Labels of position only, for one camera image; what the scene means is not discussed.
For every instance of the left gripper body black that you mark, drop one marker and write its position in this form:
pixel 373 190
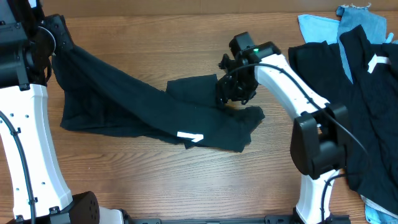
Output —
pixel 63 42

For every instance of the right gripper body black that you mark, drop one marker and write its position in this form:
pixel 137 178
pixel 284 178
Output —
pixel 230 86

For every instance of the dark green t-shirt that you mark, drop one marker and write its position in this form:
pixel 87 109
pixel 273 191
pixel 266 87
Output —
pixel 100 99

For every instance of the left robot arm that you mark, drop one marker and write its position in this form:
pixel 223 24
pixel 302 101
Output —
pixel 29 39

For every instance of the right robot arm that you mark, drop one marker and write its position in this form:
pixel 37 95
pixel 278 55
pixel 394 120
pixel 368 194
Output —
pixel 320 141

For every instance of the light blue shirt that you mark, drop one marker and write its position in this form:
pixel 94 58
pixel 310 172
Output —
pixel 318 29

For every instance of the blue denim garment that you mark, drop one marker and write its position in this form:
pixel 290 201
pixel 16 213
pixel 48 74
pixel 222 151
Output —
pixel 375 28

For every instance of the black t-shirt pile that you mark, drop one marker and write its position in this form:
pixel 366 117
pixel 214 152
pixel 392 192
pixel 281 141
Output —
pixel 363 77

